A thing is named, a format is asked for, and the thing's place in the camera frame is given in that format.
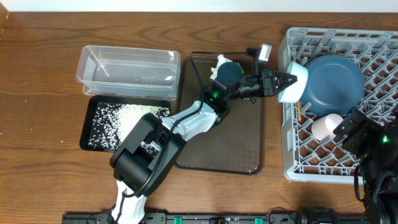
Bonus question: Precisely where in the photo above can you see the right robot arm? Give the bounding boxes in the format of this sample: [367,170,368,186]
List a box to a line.
[333,110,397,223]

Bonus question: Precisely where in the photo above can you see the clear plastic bin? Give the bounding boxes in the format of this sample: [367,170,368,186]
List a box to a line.
[76,45,180,100]

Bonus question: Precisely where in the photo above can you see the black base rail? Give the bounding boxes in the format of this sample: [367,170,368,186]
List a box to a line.
[62,207,368,224]

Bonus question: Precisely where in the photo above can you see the white rice grains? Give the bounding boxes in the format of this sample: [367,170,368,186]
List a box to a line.
[88,103,170,152]

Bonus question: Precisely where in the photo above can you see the brown serving tray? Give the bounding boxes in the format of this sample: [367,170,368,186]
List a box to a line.
[173,55,266,175]

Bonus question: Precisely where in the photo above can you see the pink cup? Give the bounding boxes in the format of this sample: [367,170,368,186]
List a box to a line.
[311,114,343,141]

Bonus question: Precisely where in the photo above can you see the grey dishwasher rack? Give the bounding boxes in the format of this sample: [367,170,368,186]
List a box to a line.
[278,27,397,184]

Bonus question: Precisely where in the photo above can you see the light blue rice bowl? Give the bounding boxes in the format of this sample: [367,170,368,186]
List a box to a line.
[277,60,309,104]

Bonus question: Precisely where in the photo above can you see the blue plate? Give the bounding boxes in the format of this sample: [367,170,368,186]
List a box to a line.
[300,55,364,117]

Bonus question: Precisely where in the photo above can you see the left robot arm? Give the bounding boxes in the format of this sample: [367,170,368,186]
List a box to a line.
[108,62,298,223]

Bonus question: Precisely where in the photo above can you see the black plastic tray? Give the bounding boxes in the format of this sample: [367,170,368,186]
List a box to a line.
[80,95,171,152]

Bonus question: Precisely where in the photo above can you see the white tissue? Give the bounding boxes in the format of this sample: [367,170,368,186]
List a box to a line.
[210,54,232,80]

